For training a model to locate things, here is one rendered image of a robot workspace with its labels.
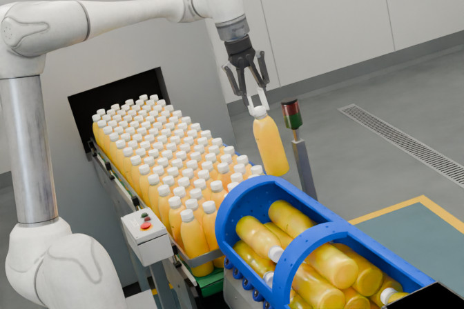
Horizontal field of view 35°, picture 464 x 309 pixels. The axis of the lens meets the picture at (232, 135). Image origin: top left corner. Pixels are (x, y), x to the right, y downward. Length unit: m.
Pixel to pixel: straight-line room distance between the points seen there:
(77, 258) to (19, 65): 0.49
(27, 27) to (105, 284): 0.61
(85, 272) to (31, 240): 0.22
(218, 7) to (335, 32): 4.76
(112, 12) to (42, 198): 0.50
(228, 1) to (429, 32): 5.25
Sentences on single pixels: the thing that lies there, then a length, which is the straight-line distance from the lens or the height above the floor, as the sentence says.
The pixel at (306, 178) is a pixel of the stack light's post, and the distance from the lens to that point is 2.71.
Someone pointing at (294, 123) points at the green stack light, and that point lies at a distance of 2.62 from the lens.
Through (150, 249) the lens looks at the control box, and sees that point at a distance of 2.29.
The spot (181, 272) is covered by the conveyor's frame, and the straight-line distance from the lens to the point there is 2.43.
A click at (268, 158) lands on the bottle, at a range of 2.19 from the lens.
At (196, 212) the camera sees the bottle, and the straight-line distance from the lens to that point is 2.36.
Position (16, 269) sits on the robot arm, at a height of 1.26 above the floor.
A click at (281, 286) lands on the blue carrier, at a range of 1.74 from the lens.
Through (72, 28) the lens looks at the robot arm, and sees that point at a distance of 1.75.
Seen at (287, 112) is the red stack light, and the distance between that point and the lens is 2.61.
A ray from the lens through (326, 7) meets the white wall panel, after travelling 6.71.
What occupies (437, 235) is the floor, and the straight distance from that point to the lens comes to 4.13.
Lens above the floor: 2.06
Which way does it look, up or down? 19 degrees down
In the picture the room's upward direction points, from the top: 14 degrees counter-clockwise
